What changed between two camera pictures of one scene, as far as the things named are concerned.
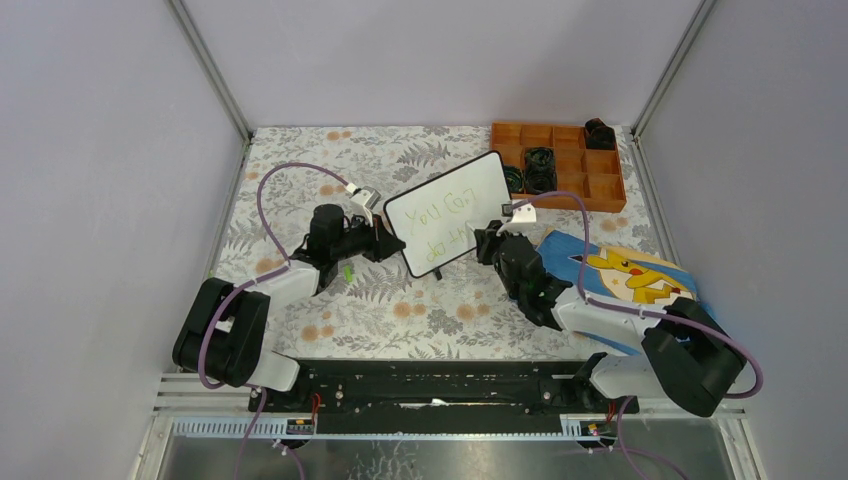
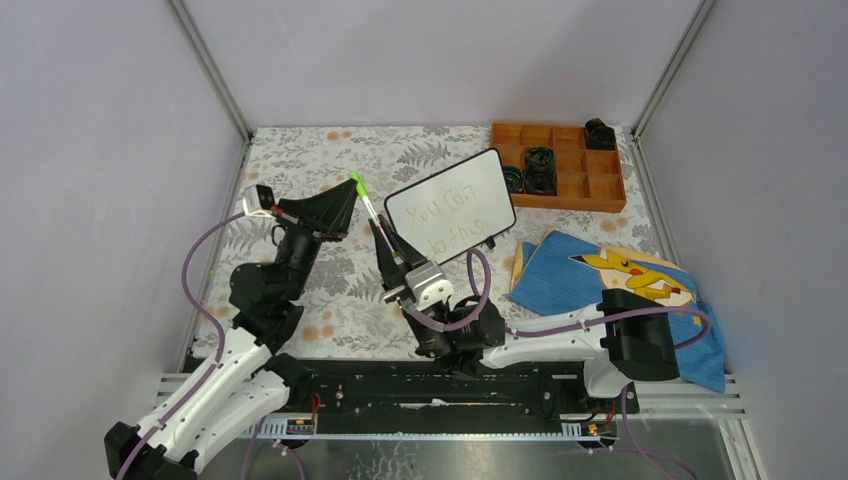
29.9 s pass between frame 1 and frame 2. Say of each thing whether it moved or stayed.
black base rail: stayed
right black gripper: moved
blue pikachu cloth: stayed
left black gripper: moved
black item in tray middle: stayed
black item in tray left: stayed
